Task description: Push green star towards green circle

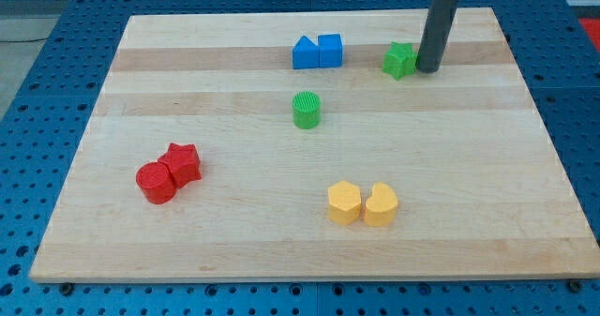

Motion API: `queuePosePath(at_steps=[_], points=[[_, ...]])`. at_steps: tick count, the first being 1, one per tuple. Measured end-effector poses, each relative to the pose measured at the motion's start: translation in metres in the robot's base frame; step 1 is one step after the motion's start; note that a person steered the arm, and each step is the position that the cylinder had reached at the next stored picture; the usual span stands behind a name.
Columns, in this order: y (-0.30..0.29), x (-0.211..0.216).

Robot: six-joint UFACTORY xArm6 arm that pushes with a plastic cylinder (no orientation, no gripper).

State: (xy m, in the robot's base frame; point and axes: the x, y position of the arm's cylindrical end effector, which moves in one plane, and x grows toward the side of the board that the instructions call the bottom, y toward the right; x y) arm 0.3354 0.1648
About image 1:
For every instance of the green star block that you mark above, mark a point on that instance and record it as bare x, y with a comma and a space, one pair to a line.
399, 60

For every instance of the red star block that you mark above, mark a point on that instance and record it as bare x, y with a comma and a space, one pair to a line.
183, 163

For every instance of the green cylinder block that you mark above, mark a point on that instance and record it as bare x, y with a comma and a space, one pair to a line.
306, 110

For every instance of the yellow hexagon block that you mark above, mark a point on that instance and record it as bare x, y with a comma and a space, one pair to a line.
345, 202

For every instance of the blue triangle block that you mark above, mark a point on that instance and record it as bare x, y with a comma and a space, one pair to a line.
305, 54

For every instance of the yellow heart block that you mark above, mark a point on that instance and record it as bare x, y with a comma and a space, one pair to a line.
381, 206

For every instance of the blue cube block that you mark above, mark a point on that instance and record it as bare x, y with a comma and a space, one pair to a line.
330, 51

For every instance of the red cylinder block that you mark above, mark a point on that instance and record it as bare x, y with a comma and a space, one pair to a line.
156, 183

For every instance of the wooden board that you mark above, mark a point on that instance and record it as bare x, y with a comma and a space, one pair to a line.
481, 191

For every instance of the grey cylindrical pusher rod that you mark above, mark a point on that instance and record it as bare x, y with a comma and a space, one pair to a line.
439, 20

